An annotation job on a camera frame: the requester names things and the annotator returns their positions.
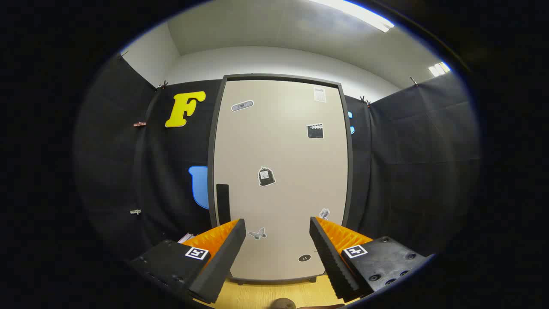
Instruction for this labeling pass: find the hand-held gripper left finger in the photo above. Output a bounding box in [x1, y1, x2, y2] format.
[128, 218, 247, 304]

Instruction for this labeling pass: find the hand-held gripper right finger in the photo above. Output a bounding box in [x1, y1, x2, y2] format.
[309, 216, 431, 302]

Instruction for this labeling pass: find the dark grey shoe cabinet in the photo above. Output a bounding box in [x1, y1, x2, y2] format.
[207, 73, 354, 286]

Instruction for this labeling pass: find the black backdrop cloth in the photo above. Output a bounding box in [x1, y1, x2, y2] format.
[75, 54, 481, 262]

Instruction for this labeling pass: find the small ceiling light panel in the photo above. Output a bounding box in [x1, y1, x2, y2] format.
[428, 62, 451, 78]

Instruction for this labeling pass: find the long ceiling light panel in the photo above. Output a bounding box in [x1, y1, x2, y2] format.
[309, 0, 395, 33]

